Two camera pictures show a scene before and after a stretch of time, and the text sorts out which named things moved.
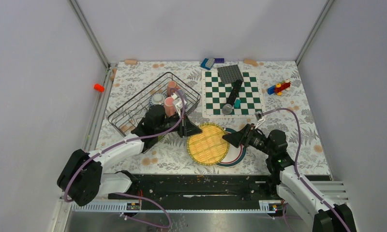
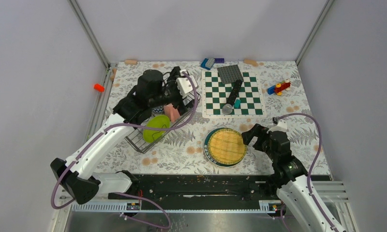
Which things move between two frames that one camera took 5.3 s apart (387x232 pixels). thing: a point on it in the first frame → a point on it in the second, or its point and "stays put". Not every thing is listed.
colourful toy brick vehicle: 279,87 stays put
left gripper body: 170,123 → 172,95
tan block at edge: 114,70 stays put
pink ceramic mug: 170,109 stays put
